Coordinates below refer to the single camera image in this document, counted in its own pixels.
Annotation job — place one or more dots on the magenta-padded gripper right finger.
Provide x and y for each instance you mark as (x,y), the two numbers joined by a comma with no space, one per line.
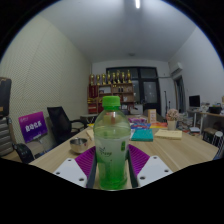
(153,170)

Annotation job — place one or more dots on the wooden shelf unit with trophies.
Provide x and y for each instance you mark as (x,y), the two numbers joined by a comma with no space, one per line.
(123,91)

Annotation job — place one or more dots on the small white round table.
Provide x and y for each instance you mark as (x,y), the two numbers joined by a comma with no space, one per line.
(88,116)

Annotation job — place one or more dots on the cluttered side desk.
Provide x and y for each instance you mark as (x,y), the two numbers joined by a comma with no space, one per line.
(210,116)

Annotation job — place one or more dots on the pale yellow notebook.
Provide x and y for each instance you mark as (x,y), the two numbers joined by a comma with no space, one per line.
(168,134)

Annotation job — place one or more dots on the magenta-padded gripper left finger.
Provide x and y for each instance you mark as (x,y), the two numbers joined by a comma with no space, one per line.
(70,171)

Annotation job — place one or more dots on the orange book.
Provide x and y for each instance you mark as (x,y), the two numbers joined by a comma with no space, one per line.
(159,125)

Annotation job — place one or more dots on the beige book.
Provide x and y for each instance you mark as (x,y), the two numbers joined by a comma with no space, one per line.
(90,134)

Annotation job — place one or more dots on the purple sign board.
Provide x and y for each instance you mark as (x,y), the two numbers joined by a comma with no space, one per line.
(32,126)

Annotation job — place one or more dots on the dark grey bag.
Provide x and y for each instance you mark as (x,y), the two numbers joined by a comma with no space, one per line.
(4,96)

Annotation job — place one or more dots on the flower bouquet in cup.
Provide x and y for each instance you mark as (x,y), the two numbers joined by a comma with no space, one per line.
(172,115)

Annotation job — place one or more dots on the blue printed book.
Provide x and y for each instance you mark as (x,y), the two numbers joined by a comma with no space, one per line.
(140,126)

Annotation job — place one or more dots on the black framed glass door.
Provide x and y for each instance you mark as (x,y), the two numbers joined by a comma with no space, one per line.
(150,90)

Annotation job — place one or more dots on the black office chair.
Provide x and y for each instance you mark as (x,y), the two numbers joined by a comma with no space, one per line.
(60,123)

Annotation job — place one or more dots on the ceiling tube light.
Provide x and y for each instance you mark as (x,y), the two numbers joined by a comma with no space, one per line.
(137,3)

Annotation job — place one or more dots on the teal book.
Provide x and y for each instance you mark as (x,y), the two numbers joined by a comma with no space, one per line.
(142,135)

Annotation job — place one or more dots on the small steel cup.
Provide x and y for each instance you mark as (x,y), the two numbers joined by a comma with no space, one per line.
(78,145)

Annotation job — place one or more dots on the white wall air conditioner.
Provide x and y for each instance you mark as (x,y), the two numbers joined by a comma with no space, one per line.
(176,68)

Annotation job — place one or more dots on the black computer monitor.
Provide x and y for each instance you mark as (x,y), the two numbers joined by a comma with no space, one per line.
(194,101)

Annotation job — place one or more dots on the green drink bottle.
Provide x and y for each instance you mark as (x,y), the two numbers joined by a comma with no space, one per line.
(111,153)

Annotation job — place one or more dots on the silver ribbed suitcase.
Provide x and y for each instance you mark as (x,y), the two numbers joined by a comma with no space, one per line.
(5,136)

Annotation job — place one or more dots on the small orange carton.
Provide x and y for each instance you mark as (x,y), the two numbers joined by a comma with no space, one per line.
(152,116)

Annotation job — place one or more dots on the white round stool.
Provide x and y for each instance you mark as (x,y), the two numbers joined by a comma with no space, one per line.
(218,136)

